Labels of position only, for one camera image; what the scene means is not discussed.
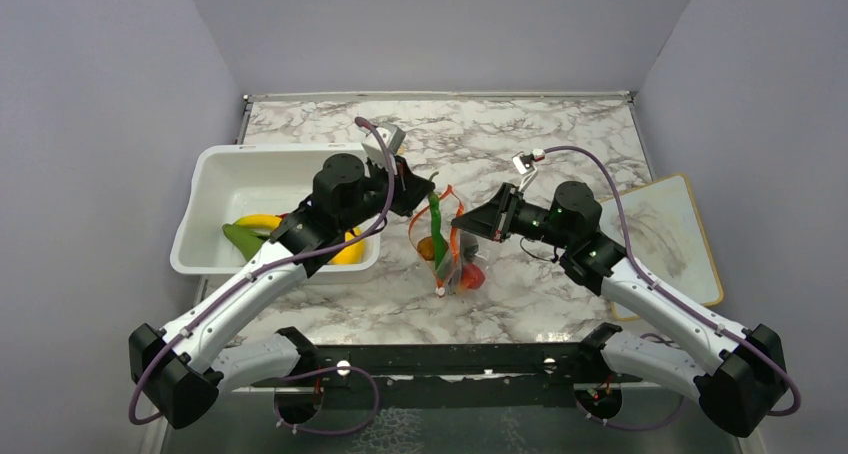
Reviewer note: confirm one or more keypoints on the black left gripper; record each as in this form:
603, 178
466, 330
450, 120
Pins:
410, 189

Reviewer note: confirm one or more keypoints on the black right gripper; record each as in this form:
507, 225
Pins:
491, 218

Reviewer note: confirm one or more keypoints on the dark green avocado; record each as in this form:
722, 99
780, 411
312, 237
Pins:
469, 246

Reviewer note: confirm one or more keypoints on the clear orange-zipper zip bag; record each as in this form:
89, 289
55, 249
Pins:
457, 260

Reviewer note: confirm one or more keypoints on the brown kiwi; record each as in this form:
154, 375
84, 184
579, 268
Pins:
425, 248

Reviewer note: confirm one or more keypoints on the green chili pepper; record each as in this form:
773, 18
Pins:
442, 263

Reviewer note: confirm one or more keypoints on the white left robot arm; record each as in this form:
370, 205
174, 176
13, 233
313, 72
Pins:
181, 367

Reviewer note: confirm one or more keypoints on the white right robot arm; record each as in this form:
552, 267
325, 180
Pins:
735, 374

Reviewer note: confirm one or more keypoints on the yellow mango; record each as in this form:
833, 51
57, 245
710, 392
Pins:
352, 254

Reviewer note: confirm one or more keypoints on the yellow banana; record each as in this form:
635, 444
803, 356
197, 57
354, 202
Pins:
266, 222

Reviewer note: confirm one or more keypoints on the white board yellow rim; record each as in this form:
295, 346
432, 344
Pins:
668, 237

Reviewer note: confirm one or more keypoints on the green leaf vegetable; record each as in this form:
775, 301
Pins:
247, 241

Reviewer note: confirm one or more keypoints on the white plastic bin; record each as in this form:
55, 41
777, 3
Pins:
232, 181

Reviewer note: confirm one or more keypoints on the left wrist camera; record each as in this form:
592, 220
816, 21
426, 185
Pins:
381, 139

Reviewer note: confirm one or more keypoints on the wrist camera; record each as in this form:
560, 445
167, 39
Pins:
381, 139
525, 164

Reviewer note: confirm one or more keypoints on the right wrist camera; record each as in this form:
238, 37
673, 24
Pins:
525, 164

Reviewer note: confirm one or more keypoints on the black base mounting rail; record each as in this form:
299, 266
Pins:
440, 376

